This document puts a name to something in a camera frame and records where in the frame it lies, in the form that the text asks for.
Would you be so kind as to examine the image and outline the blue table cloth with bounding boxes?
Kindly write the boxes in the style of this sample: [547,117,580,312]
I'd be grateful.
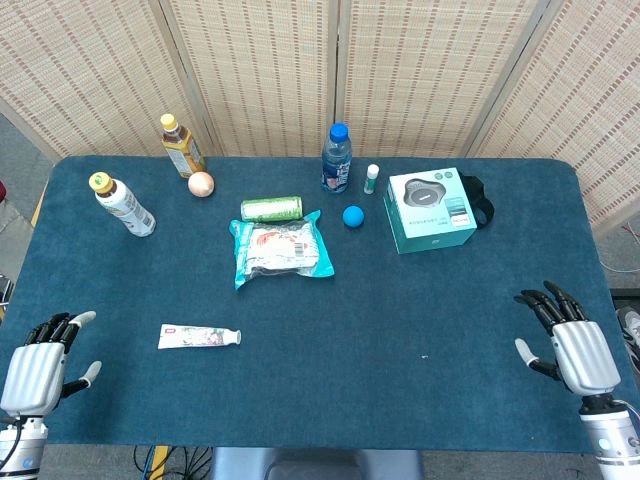
[0,154,614,455]

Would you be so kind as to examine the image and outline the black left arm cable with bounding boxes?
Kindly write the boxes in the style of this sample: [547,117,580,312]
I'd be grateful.
[0,418,25,469]

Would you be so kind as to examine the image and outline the blue-capped water bottle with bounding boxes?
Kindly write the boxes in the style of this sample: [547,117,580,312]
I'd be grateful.
[321,122,354,195]

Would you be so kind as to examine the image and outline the black strap pouch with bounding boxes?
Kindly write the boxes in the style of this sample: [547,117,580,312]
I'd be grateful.
[459,173,496,230]

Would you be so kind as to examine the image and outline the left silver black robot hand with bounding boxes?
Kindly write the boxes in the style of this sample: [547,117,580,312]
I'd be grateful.
[0,310,103,417]

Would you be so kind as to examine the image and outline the yellow label tea bottle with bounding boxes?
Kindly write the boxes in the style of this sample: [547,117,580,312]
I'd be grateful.
[160,113,207,180]

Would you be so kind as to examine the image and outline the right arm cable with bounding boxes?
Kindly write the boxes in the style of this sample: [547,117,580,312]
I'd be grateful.
[612,398,640,426]

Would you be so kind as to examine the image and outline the white floral toothpaste tube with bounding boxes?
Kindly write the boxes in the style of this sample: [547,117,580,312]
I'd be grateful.
[157,323,232,350]

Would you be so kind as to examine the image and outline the teal product box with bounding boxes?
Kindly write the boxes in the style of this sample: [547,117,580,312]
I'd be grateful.
[383,167,478,255]

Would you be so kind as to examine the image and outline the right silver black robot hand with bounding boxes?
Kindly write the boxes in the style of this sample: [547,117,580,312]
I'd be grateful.
[513,280,621,401]

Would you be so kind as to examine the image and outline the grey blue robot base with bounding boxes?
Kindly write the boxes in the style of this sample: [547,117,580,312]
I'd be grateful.
[212,447,425,480]

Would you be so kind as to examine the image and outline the green drink can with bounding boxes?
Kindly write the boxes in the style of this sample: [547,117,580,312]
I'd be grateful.
[240,195,305,223]

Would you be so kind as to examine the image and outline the pale pink ball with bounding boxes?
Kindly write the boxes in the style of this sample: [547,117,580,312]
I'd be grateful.
[187,171,216,198]

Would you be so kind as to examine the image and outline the white label drink bottle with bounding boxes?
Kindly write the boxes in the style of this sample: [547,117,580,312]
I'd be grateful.
[88,171,157,238]

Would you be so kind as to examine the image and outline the floor cable bundle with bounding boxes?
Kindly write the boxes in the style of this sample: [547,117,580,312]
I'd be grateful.
[133,444,214,480]

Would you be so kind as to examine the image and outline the teal snack packet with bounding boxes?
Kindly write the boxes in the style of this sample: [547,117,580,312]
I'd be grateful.
[228,209,335,291]

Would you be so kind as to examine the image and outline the woven bamboo folding screen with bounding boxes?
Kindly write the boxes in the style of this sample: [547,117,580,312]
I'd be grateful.
[0,0,640,236]

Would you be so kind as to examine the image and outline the grey sneaker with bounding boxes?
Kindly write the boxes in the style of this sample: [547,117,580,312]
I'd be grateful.
[615,307,640,361]

